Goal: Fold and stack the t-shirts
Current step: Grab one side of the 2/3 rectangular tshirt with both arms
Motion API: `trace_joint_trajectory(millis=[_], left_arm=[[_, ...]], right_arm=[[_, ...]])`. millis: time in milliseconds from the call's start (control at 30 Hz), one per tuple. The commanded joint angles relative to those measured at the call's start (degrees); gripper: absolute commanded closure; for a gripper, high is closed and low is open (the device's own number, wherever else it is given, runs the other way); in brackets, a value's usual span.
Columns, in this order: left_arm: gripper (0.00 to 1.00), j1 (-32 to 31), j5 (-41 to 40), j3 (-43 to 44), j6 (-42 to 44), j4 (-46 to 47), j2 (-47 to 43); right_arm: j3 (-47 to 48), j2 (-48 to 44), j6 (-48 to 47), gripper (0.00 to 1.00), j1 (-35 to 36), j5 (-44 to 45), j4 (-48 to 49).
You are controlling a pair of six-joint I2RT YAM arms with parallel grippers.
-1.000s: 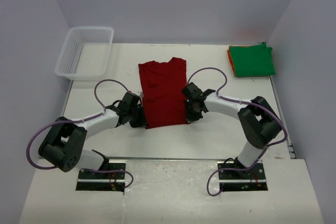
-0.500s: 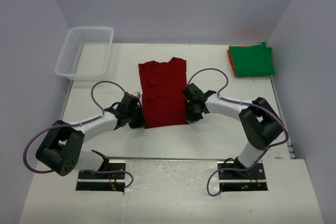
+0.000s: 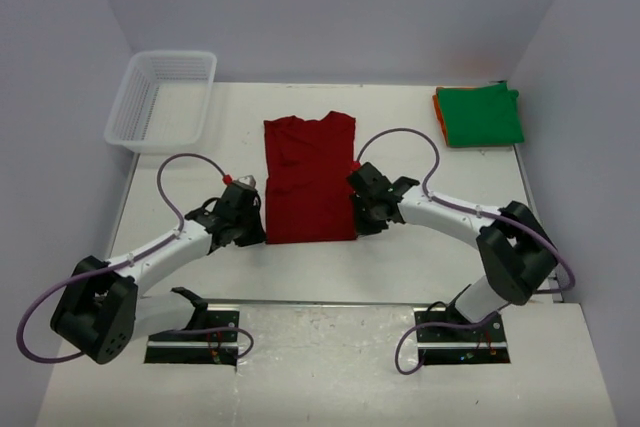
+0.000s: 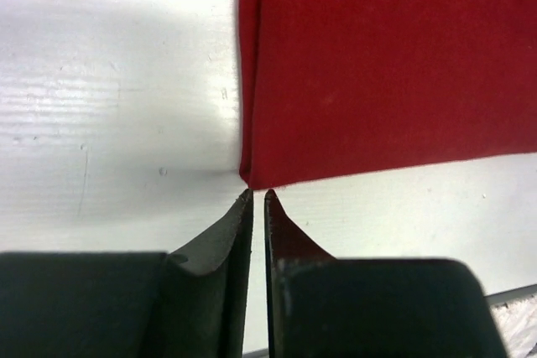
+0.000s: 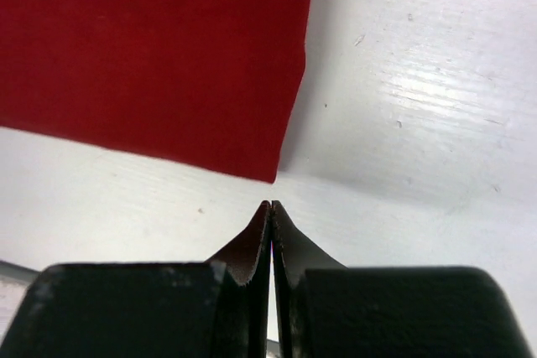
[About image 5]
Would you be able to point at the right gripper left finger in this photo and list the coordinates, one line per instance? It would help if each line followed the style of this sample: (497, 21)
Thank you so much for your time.
(215, 308)

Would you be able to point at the aluminium table edge rail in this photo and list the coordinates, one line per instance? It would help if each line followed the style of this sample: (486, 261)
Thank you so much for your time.
(17, 273)

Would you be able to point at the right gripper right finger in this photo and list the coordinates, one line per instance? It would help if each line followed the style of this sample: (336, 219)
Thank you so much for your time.
(326, 309)

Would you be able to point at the red t shirt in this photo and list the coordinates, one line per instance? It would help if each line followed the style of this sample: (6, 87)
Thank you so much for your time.
(210, 83)

